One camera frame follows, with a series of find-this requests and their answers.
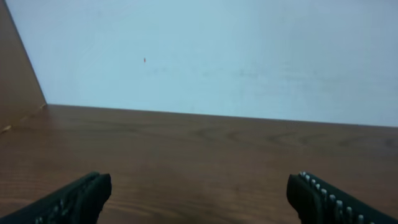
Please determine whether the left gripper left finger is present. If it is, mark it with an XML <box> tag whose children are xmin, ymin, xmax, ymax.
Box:
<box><xmin>1</xmin><ymin>172</ymin><xmax>112</xmax><ymax>224</ymax></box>

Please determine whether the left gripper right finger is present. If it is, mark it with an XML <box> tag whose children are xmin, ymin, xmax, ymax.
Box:
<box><xmin>286</xmin><ymin>172</ymin><xmax>397</xmax><ymax>224</ymax></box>

